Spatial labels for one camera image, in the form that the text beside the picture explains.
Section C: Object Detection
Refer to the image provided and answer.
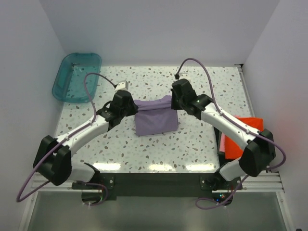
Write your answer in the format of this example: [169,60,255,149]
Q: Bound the purple t shirt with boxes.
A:
[134,95,179,136]

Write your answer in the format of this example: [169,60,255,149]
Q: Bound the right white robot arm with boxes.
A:
[171,78,276,189]

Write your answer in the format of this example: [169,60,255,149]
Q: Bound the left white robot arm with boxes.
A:
[33,90,138,189]

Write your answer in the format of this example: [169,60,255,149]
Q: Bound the teal plastic basket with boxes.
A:
[52,52,102,103]

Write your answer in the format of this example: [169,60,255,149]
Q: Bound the pink folded t shirt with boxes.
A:
[219,133,226,153]

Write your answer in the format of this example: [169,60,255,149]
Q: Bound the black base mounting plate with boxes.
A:
[72,173,241,202]

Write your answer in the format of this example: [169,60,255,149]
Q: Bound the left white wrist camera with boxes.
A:
[115,80,128,92]

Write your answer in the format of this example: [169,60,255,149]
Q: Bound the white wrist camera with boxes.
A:
[115,80,128,92]
[175,73,191,82]

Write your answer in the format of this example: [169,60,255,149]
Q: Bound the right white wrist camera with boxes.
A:
[175,73,191,82]

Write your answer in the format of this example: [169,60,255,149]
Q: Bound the aluminium frame rail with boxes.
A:
[41,172,284,193]

